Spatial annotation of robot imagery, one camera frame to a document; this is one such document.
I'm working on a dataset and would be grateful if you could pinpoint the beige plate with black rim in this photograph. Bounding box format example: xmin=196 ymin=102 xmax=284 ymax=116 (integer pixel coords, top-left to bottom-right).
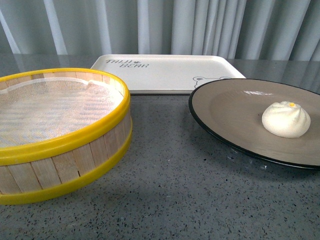
xmin=188 ymin=78 xmax=320 ymax=170

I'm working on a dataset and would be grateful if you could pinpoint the yellow-rimmed wooden steamer basket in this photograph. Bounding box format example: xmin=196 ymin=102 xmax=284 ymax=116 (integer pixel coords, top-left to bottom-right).
xmin=0 ymin=68 xmax=133 ymax=205

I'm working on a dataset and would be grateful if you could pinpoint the grey pleated curtain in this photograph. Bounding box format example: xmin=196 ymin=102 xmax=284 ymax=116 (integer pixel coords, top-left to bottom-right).
xmin=0 ymin=0 xmax=320 ymax=61

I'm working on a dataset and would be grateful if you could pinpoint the white bear-print tray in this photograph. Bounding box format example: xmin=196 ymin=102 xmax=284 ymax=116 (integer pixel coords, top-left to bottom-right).
xmin=92 ymin=54 xmax=244 ymax=95

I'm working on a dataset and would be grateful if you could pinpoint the white mesh steamer cloth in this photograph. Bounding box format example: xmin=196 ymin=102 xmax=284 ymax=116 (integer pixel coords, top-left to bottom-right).
xmin=0 ymin=77 xmax=124 ymax=148

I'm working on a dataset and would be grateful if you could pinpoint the white steamed bun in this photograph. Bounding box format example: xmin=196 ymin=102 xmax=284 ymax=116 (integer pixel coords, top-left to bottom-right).
xmin=261 ymin=101 xmax=311 ymax=139

